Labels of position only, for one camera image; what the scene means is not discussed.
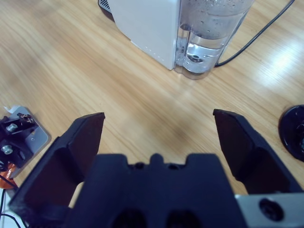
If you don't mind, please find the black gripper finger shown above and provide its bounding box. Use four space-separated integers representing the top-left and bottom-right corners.
213 109 304 196
9 112 105 221

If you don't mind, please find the black capsule holder with rods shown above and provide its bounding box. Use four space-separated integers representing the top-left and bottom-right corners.
278 104 304 160

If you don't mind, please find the black coffee machine power cable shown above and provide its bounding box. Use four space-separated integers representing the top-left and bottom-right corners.
215 0 296 67

